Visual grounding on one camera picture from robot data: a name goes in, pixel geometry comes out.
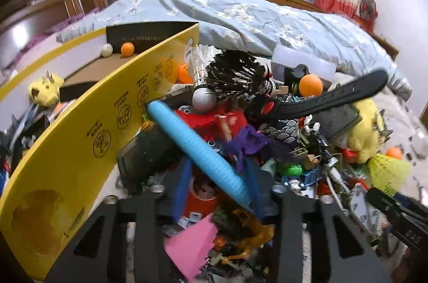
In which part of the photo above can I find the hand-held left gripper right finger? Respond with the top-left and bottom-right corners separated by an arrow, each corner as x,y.
246,159 -> 392,283

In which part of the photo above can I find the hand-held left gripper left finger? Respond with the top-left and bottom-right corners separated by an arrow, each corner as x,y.
45,159 -> 193,283

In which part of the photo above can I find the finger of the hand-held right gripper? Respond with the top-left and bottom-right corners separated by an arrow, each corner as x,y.
366,188 -> 428,252

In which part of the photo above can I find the blue corrugated tube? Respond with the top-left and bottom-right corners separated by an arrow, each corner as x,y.
147,100 -> 252,211

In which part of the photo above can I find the yellow nylon shuttlecock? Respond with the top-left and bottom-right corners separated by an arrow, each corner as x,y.
367,154 -> 411,197

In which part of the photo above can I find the purple toy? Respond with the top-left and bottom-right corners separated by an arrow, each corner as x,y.
227,124 -> 285,170

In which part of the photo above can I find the yellow cardboard box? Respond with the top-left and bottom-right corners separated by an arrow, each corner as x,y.
0,21 -> 200,280

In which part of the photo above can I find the red plastic disc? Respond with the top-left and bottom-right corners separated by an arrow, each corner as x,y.
184,174 -> 222,211

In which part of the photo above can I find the blue toy car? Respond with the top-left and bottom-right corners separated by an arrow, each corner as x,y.
280,169 -> 319,194

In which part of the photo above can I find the green toy figure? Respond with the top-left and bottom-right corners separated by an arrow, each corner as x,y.
282,163 -> 304,177

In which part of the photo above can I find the grey toy plate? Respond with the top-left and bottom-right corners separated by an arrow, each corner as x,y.
349,183 -> 372,231

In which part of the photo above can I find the dark transparent plastic box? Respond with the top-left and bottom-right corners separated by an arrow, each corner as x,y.
116,127 -> 188,194

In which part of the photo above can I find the pink foam piece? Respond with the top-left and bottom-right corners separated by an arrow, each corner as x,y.
164,213 -> 220,282

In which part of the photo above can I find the pile of small toy bricks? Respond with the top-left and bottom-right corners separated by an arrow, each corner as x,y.
140,92 -> 407,283

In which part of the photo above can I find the red toy building piece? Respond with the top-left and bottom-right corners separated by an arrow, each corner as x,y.
174,105 -> 249,140

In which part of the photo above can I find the wave patterned pouch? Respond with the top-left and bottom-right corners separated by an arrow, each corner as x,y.
260,123 -> 304,140

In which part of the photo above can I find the silver ball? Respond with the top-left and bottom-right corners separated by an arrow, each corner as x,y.
192,86 -> 217,112

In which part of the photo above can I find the yellow plush toy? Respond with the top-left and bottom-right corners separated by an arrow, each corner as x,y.
347,98 -> 389,164
28,72 -> 65,107

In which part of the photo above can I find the black flat case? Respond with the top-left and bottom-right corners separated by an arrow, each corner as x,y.
320,102 -> 364,144

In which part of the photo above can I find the white feather shuttlecock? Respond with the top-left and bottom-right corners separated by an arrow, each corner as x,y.
191,44 -> 222,87

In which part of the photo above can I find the black feather shuttlecock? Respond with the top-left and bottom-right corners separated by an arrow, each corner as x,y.
205,50 -> 279,103

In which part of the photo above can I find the white translucent plastic box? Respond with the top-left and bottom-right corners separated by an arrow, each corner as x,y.
271,44 -> 337,83

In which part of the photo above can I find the wooden bed footboard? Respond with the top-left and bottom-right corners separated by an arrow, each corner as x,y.
354,16 -> 400,62

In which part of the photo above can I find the blue floral blanket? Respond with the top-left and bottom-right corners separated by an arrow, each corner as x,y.
56,0 -> 412,100

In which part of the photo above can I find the purple fringed cloth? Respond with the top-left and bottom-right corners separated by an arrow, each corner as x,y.
19,9 -> 101,53

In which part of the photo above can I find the red standing fan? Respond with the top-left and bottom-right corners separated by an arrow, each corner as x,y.
354,0 -> 379,31

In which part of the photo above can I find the white cable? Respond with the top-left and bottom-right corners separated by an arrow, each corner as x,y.
325,159 -> 352,214

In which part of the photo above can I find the black rubber strap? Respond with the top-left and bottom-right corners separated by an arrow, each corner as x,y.
251,69 -> 389,124

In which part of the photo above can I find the black plastic bracket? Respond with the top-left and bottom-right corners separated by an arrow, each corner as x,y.
284,64 -> 310,83

